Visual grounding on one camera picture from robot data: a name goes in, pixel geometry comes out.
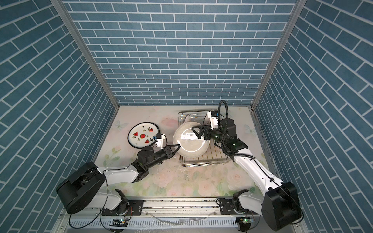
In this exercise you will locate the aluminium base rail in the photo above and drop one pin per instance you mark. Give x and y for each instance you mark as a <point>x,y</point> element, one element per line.
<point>173,213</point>

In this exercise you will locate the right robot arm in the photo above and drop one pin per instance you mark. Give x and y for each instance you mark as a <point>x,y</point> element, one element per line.
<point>278,203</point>

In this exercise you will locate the white watermelon plate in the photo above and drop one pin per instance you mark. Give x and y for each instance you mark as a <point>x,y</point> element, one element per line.
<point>143,134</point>

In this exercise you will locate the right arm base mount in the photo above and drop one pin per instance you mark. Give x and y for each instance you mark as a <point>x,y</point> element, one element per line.
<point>231,206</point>

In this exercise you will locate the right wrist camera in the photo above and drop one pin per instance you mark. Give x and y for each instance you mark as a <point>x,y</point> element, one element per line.
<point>214,119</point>

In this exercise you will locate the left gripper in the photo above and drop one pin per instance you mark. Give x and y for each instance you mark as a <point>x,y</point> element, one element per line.
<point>167,152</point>

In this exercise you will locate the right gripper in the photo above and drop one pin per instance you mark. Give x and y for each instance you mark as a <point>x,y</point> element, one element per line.
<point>204,128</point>

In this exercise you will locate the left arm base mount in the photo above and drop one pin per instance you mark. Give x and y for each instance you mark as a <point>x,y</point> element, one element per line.
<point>129,208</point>

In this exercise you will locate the plain white deep plate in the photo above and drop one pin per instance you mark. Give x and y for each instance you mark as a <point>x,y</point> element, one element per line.
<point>191,146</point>

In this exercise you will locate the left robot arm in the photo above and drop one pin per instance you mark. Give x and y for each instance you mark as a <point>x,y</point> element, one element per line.
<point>88,185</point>

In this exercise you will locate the orange sunburst plate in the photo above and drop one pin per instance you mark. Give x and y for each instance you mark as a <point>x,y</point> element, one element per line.
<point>187,118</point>

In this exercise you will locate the metal wire dish rack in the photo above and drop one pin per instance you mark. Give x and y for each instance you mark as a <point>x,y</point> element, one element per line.
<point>213,155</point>

